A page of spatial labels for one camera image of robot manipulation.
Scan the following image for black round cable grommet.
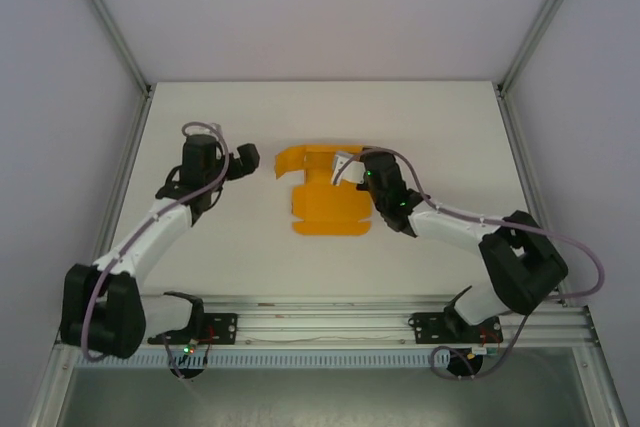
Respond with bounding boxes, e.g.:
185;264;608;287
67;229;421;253
169;365;206;381
443;350;482;381

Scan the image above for aluminium frame post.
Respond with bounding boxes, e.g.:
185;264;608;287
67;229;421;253
62;0;154;96
497;0;596;93

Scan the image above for slotted grey cable duct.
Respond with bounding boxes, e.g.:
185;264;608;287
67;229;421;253
74;350;437;369

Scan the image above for orange paper box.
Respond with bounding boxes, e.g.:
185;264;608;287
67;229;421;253
273;144;376;238

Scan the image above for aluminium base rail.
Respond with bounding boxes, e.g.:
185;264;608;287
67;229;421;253
59;296;599;349

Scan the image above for grey metal sheet panel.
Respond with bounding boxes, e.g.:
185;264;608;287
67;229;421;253
59;365;596;427

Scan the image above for aluminium table side rail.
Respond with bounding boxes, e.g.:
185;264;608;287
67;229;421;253
27;89;154;427
494;86;632;427

